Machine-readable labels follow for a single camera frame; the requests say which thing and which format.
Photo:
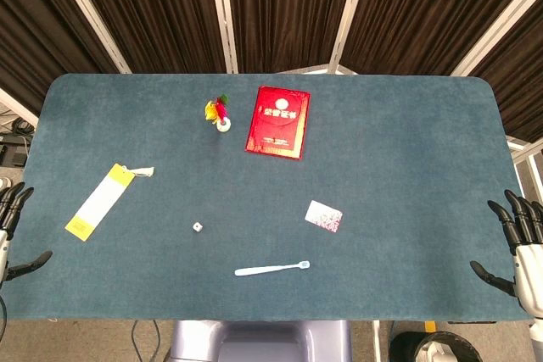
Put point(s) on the yellow and white bookmark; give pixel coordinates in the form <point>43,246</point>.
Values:
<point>99,201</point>

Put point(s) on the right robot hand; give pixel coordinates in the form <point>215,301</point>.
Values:
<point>526,252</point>

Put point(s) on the dark brown curtain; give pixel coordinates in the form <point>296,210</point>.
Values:
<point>288,10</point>

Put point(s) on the small white die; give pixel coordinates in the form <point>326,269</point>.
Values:
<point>197,227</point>

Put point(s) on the colourful feather shuttlecock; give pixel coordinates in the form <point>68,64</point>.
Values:
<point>218,114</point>

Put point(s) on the blue felt table mat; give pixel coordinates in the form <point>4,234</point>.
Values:
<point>271,196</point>

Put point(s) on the light blue toothbrush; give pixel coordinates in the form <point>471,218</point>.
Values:
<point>271,269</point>

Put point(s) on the white partition frame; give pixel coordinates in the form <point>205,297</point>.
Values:
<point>227,14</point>

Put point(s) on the black round bin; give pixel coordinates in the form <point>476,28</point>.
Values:
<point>434,347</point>

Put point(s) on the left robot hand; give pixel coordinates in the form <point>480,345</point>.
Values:
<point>7,213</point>

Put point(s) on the white card with red pattern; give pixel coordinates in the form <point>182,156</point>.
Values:
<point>323,215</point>

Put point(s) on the red certificate booklet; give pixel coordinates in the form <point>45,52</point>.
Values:
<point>278,122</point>

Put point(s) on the lavender robot base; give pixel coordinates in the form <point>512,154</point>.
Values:
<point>261,341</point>

